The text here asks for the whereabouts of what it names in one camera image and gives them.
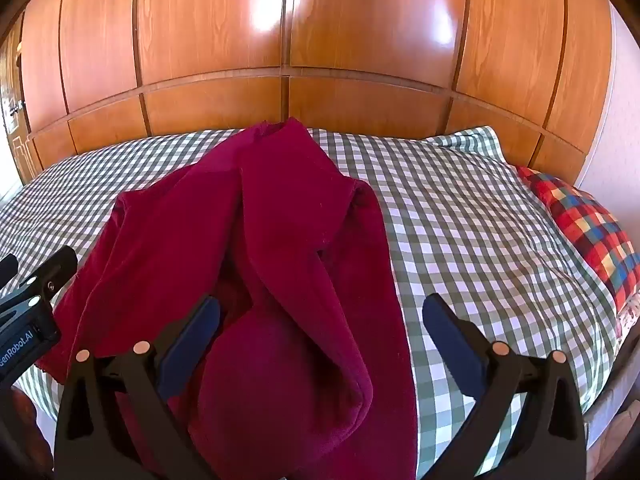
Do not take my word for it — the dark red fleece garment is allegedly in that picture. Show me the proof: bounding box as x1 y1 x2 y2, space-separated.
40 117 418 480

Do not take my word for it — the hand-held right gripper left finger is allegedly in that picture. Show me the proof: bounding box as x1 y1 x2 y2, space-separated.
54 296 223 480

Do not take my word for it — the green checked pillow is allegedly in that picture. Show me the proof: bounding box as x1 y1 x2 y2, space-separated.
425 126 518 171

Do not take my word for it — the grey bed base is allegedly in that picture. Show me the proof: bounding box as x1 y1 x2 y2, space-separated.
585 350 640 453

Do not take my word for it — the wooden door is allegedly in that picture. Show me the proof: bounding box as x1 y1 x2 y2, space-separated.
0 10 32 201

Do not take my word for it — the floral cloth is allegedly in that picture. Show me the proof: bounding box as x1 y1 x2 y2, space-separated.
617 292 640 341

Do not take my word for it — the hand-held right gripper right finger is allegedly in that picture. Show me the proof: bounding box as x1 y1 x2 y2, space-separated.
421 292 587 480

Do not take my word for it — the multicolour plaid pillow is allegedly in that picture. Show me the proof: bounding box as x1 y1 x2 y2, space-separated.
515 165 640 313

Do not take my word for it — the wooden wardrobe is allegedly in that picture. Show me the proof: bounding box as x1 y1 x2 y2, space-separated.
20 0 613 186

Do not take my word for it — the green checked bed sheet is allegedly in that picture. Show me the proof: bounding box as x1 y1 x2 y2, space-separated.
0 125 623 480

